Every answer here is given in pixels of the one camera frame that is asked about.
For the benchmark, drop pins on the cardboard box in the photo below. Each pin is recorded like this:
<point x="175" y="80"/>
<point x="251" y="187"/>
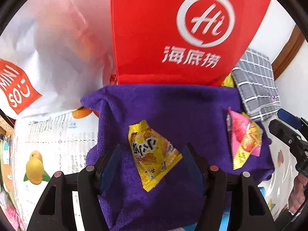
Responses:
<point x="6" y="125"/>

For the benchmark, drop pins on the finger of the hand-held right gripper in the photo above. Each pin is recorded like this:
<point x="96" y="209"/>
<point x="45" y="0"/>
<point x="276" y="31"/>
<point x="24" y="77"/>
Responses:
<point x="288" y="117"/>
<point x="280" y="131"/>

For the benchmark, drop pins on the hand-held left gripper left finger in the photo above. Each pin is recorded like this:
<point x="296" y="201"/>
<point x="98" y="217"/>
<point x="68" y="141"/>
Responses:
<point x="110" y="170"/>

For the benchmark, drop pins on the grey checked cloth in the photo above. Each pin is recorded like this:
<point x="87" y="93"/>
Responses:
<point x="257" y="86"/>

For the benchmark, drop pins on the blue snack packet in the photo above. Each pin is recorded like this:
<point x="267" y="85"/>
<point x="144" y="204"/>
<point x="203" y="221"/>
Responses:
<point x="225" y="221"/>

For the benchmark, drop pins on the fruit print tablecloth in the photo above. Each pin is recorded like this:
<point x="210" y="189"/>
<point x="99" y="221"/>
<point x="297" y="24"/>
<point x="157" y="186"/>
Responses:
<point x="60" y="137"/>

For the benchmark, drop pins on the wooden door frame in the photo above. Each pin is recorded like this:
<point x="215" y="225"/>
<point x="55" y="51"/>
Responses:
<point x="287" y="53"/>

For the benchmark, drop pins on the pink and yellow snack packet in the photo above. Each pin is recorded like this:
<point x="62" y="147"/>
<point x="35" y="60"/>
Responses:
<point x="244" y="137"/>

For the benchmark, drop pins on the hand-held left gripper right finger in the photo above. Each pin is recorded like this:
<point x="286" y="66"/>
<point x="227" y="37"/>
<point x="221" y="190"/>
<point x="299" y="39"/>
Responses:
<point x="192" y="170"/>

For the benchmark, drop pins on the red paper bag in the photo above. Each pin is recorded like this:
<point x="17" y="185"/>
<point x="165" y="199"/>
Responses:
<point x="149" y="28"/>

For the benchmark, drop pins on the person's right hand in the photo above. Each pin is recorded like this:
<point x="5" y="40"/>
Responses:
<point x="297" y="195"/>

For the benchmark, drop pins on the small yellow packet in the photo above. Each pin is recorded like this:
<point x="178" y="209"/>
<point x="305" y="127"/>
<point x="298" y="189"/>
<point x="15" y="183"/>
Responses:
<point x="228" y="81"/>

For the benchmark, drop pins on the white plastic bag red label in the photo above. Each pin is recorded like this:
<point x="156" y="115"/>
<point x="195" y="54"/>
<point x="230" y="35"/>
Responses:
<point x="48" y="41"/>

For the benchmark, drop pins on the purple towel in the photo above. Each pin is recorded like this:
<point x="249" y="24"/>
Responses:
<point x="168" y="105"/>

